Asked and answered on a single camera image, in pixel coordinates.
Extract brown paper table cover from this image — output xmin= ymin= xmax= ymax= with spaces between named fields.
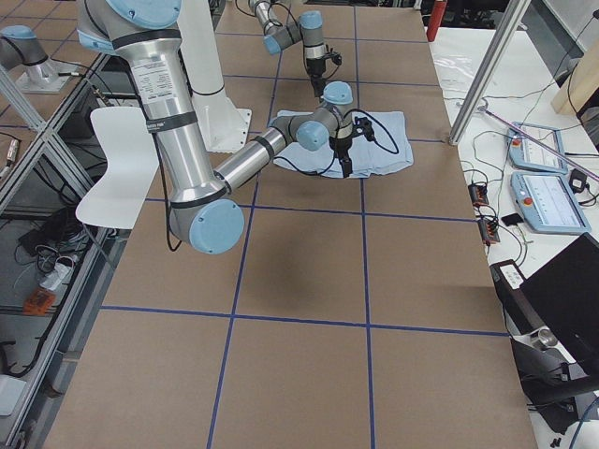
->
xmin=45 ymin=7 xmax=536 ymax=448

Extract upper blue teach pendant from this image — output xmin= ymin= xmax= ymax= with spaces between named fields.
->
xmin=508 ymin=122 xmax=567 ymax=174

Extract aluminium frame post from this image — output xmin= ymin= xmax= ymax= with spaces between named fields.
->
xmin=448 ymin=0 xmax=531 ymax=146

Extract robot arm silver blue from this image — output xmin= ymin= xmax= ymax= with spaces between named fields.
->
xmin=78 ymin=1 xmax=354 ymax=254
xmin=248 ymin=1 xmax=330 ymax=97

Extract reacher grabber stick tool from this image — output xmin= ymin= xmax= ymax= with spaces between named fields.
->
xmin=476 ymin=107 xmax=599 ymax=181

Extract red cylinder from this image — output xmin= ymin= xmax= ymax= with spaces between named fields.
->
xmin=426 ymin=0 xmax=447 ymax=42

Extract lower blue teach pendant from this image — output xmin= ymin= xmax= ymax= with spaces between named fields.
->
xmin=510 ymin=171 xmax=592 ymax=235

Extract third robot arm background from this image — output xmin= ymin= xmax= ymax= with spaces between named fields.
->
xmin=1 ymin=25 xmax=78 ymax=94

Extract black laptop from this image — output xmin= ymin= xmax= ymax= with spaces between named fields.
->
xmin=489 ymin=233 xmax=598 ymax=375

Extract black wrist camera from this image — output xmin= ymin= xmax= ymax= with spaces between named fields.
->
xmin=353 ymin=117 xmax=376 ymax=142
xmin=324 ymin=46 xmax=343 ymax=66

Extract white plastic chair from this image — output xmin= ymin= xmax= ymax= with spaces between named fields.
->
xmin=76 ymin=107 xmax=158 ymax=229

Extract light blue button-up shirt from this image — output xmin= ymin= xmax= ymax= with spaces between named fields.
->
xmin=273 ymin=109 xmax=414 ymax=179

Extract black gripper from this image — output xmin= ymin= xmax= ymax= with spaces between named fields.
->
xmin=306 ymin=58 xmax=327 ymax=97
xmin=331 ymin=137 xmax=353 ymax=178

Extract blue teach pendant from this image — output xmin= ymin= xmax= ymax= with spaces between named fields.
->
xmin=508 ymin=122 xmax=567 ymax=174
xmin=510 ymin=171 xmax=592 ymax=235

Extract clear plastic bag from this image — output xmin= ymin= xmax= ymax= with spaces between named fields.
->
xmin=432 ymin=53 xmax=475 ymax=94

